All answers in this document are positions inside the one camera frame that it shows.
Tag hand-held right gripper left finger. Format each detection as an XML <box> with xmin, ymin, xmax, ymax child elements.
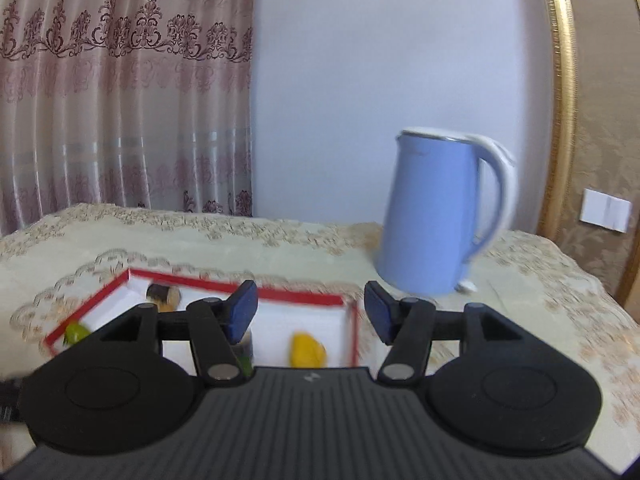
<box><xmin>100</xmin><ymin>281</ymin><xmax>259</xmax><ymax>387</ymax></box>

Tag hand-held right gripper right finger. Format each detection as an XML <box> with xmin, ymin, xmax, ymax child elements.
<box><xmin>364</xmin><ymin>281</ymin><xmax>527</xmax><ymax>387</ymax></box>

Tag green cucumber piece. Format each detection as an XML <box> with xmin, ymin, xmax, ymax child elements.
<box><xmin>230</xmin><ymin>332</ymin><xmax>255</xmax><ymax>377</ymax></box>

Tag red cardboard box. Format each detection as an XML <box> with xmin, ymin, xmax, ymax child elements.
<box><xmin>44</xmin><ymin>267</ymin><xmax>361</xmax><ymax>368</ymax></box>

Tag dark sugarcane piece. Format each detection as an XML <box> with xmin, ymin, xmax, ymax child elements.
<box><xmin>146</xmin><ymin>284</ymin><xmax>181</xmax><ymax>311</ymax></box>

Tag yellow banana piece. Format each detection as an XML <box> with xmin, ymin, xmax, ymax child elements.
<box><xmin>291</xmin><ymin>331</ymin><xmax>328</xmax><ymax>367</ymax></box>

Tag green round persimmon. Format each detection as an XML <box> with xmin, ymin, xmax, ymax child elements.
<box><xmin>65</xmin><ymin>322</ymin><xmax>92</xmax><ymax>346</ymax></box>

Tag blue electric kettle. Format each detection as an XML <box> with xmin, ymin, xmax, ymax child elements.
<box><xmin>376</xmin><ymin>127</ymin><xmax>518</xmax><ymax>297</ymax></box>

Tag beige embroidered tablecloth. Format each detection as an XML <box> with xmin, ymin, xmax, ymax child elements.
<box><xmin>0</xmin><ymin>203</ymin><xmax>640</xmax><ymax>461</ymax></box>

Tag pink patterned curtain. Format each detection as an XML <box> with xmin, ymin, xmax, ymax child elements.
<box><xmin>0</xmin><ymin>0</ymin><xmax>256</xmax><ymax>236</ymax></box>

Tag white wall switch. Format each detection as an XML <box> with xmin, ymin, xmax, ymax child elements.
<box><xmin>580</xmin><ymin>187</ymin><xmax>632</xmax><ymax>233</ymax></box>

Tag gold wall frame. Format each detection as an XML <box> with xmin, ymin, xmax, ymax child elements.
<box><xmin>537</xmin><ymin>0</ymin><xmax>640</xmax><ymax>306</ymax></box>

